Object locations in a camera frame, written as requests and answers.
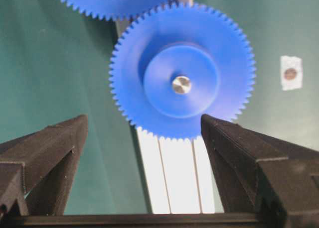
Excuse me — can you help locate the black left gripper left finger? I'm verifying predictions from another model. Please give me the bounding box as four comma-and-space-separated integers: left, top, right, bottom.
0, 114, 88, 216

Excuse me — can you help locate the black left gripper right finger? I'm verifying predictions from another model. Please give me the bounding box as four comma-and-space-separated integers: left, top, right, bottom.
201, 114, 319, 228

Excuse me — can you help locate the small blue gear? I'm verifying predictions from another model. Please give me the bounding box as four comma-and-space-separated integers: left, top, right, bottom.
110, 4, 256, 139

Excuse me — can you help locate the steel shaft for small gear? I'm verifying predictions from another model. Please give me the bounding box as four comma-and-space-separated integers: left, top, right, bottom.
172, 76, 192, 95

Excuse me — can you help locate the white tape marker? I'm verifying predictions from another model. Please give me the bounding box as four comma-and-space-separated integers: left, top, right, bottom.
280, 55, 303, 91

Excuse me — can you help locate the silver aluminium extrusion rail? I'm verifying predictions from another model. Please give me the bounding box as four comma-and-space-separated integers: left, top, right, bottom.
114, 0, 216, 215

